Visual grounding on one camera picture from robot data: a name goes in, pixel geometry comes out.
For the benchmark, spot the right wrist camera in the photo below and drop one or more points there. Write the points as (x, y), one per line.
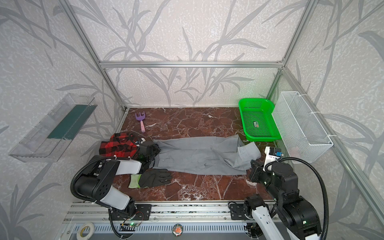
(272, 155)

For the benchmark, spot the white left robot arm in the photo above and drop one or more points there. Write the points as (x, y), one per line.
(94, 181)

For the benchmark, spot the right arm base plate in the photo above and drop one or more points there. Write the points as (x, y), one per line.
(237, 211)

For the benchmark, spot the aluminium frame rails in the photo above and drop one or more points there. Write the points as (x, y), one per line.
(356, 180)

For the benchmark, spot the white wire mesh basket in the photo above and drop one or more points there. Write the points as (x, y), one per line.
(301, 131)

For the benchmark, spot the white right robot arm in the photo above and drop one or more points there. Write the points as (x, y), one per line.
(298, 215)

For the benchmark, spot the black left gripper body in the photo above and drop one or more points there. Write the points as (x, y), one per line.
(150, 151)

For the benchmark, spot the black green work glove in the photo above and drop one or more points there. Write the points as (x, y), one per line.
(151, 178)

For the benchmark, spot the white tape roll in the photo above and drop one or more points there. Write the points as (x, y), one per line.
(86, 231)

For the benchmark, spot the clear plastic wall shelf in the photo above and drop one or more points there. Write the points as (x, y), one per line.
(50, 138)

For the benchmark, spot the purple pink toy rake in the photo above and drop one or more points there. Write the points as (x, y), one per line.
(140, 116)

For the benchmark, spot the red black plaid shirt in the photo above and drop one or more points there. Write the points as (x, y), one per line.
(121, 145)

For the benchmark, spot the green plastic basket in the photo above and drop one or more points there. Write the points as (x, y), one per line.
(258, 110)

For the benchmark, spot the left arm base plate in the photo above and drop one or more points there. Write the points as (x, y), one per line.
(139, 212)

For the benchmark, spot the round red emblem button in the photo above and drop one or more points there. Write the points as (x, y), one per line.
(177, 230)

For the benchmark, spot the grey long sleeve shirt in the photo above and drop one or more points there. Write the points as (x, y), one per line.
(206, 155)

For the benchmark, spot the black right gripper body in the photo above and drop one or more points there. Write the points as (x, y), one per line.
(256, 173)

